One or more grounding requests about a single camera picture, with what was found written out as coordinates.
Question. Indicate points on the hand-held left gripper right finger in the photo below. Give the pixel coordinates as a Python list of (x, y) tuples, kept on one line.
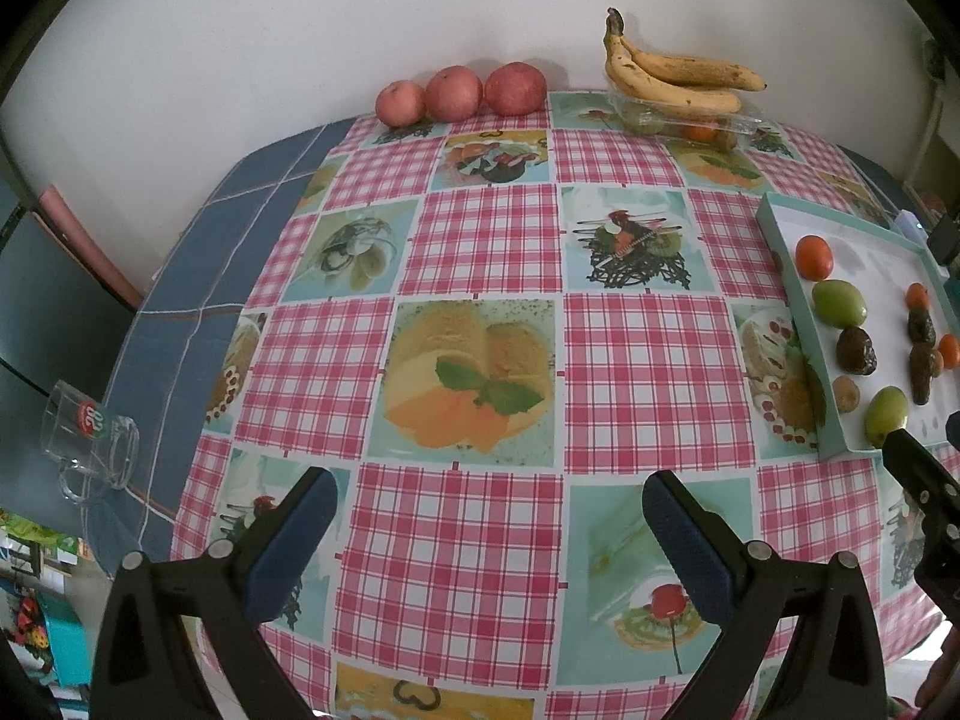
[(686, 547)]

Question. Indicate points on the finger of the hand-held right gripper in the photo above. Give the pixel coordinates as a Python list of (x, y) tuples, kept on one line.
[(911, 461), (954, 426)]

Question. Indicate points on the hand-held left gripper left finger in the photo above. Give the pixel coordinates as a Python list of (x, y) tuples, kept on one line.
[(300, 532)]

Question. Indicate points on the green oval fruit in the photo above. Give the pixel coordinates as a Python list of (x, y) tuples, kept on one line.
[(885, 416), (840, 304)]

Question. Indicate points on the long dark brown fruit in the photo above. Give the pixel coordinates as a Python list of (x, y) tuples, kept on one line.
[(921, 375)]

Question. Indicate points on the small beige round fruit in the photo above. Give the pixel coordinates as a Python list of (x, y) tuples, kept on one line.
[(937, 361), (846, 394)]

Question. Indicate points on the orange tangerine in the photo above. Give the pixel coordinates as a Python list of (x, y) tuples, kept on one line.
[(949, 351), (703, 132), (814, 255), (916, 295)]

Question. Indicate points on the round dark brown fruit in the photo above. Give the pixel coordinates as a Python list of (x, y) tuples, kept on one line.
[(855, 350)]

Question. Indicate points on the white tray with teal rim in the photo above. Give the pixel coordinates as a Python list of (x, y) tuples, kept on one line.
[(870, 262)]

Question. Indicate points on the white power strip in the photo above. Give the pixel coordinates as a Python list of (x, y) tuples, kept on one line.
[(907, 223)]

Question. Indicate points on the clear glass mug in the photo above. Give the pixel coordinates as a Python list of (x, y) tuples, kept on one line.
[(105, 439)]

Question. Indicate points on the teal box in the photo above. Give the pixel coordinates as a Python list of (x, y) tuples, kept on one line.
[(64, 645)]

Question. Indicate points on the colourful printed item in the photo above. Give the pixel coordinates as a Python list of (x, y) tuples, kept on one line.
[(30, 622)]

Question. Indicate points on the clear plastic container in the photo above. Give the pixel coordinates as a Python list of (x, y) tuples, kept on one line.
[(742, 124)]

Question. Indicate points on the yellow banana bunch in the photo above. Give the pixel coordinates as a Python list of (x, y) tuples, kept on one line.
[(675, 94)]

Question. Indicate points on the red apple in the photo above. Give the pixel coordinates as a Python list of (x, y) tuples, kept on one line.
[(514, 88), (453, 92), (400, 102)]

